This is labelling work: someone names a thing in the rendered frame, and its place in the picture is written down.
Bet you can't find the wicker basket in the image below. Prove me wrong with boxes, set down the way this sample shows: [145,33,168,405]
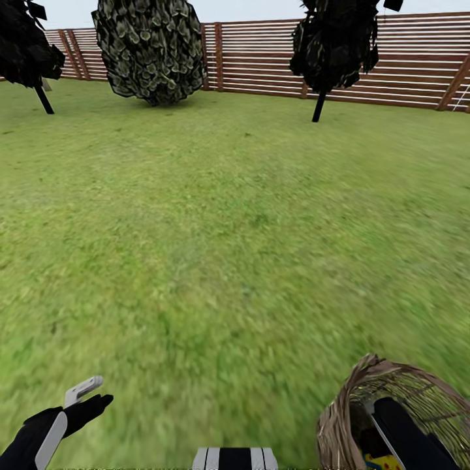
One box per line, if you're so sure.
[315,352,470,470]

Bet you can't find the robot trunk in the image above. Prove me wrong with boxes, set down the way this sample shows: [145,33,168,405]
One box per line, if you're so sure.
[193,447,279,470]

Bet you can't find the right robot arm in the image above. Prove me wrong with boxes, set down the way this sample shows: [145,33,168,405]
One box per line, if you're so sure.
[357,396,463,470]

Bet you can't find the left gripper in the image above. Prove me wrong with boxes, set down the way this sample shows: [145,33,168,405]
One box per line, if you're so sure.
[65,394,113,434]

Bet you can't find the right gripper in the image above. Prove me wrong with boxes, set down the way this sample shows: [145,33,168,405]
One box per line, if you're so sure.
[357,426,392,459]

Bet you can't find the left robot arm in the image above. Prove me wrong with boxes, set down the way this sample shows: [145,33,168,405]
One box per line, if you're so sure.
[0,375,113,470]

